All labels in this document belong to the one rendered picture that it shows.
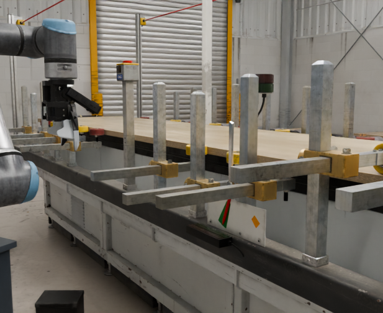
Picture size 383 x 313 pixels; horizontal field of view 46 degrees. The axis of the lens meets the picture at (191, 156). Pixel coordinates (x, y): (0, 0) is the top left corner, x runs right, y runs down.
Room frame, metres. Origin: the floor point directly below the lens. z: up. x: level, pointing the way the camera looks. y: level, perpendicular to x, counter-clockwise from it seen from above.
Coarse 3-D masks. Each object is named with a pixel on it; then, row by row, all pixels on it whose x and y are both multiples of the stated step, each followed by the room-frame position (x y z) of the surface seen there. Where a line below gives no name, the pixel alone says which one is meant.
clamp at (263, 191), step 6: (258, 186) 1.17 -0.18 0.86; (264, 186) 1.16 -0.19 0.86; (270, 186) 1.17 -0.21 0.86; (276, 186) 1.19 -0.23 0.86; (258, 192) 1.17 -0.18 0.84; (264, 192) 1.16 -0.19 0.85; (270, 192) 1.17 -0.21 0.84; (276, 192) 1.19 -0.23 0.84; (252, 198) 1.20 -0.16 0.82; (258, 198) 1.17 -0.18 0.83; (264, 198) 1.16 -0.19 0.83; (270, 198) 1.17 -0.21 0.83
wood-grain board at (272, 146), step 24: (96, 120) 3.41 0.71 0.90; (120, 120) 3.41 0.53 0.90; (144, 120) 3.41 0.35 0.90; (168, 120) 3.41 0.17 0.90; (168, 144) 1.96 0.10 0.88; (216, 144) 1.80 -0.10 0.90; (264, 144) 1.80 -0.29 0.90; (288, 144) 1.80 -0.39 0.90; (336, 144) 1.80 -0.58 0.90; (360, 144) 1.80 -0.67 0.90; (360, 168) 1.21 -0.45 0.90
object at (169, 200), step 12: (276, 180) 1.25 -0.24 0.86; (288, 180) 1.26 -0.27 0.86; (180, 192) 1.09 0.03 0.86; (192, 192) 1.09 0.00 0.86; (204, 192) 1.10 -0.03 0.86; (216, 192) 1.12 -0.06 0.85; (228, 192) 1.14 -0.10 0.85; (240, 192) 1.16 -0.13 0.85; (252, 192) 1.19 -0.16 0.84; (156, 204) 1.05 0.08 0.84; (168, 204) 1.05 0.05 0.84; (180, 204) 1.06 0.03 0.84; (192, 204) 1.08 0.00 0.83
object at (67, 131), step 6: (66, 120) 1.29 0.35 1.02; (66, 126) 1.28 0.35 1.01; (72, 126) 1.28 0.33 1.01; (60, 132) 1.27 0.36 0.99; (66, 132) 1.27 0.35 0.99; (72, 132) 1.28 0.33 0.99; (78, 132) 1.28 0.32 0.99; (66, 138) 1.27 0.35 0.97; (72, 138) 1.27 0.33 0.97; (78, 138) 1.28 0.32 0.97; (78, 144) 1.28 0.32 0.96
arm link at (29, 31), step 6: (24, 30) 1.34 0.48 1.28; (30, 30) 1.36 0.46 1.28; (36, 30) 1.35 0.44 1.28; (24, 36) 1.33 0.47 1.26; (30, 36) 1.35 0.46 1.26; (24, 42) 1.33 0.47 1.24; (30, 42) 1.35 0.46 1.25; (24, 48) 1.34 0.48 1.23; (30, 48) 1.35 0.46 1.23; (36, 48) 1.35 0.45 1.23; (24, 54) 1.36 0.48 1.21; (30, 54) 1.37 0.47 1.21; (36, 54) 1.38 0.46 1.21; (42, 54) 1.36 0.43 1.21
